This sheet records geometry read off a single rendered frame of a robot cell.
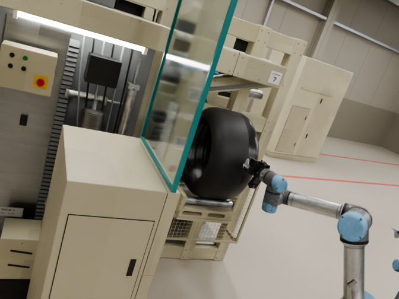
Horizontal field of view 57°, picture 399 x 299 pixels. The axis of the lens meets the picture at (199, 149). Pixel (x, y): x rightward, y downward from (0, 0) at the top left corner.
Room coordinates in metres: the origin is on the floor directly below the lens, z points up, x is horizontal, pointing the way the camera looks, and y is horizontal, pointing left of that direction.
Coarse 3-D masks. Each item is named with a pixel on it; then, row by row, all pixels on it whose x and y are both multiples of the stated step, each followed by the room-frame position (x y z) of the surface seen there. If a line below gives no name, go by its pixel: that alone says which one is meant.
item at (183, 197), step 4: (180, 188) 2.03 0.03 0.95; (180, 192) 1.98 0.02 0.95; (184, 192) 1.99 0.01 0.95; (180, 196) 1.96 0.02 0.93; (184, 196) 1.94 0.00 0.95; (180, 200) 1.95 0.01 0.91; (184, 200) 1.94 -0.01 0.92; (180, 204) 1.93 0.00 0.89; (184, 204) 1.94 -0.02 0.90; (180, 208) 1.94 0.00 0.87
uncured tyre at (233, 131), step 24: (216, 120) 2.07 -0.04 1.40; (240, 120) 2.13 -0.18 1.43; (192, 144) 2.42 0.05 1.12; (216, 144) 1.97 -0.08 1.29; (240, 144) 2.00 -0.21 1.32; (192, 168) 2.35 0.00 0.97; (216, 168) 1.93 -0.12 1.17; (240, 168) 1.97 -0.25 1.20; (192, 192) 2.09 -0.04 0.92; (216, 192) 1.98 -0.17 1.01; (240, 192) 2.04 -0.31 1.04
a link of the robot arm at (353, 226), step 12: (348, 216) 1.47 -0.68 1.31; (360, 216) 1.47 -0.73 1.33; (348, 228) 1.45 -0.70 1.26; (360, 228) 1.43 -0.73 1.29; (348, 240) 1.43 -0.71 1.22; (360, 240) 1.44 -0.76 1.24; (348, 252) 1.45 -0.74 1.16; (360, 252) 1.44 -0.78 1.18; (348, 264) 1.44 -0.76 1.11; (360, 264) 1.43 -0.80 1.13; (348, 276) 1.43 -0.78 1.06; (360, 276) 1.42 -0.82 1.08; (348, 288) 1.42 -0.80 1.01; (360, 288) 1.41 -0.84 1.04
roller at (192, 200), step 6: (192, 198) 2.01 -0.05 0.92; (198, 198) 2.03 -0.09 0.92; (204, 198) 2.06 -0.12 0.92; (210, 198) 2.09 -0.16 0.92; (198, 204) 2.03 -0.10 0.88; (204, 204) 2.04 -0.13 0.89; (210, 204) 2.06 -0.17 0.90; (216, 204) 2.08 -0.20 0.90; (222, 204) 2.10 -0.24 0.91; (228, 204) 2.11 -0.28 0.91
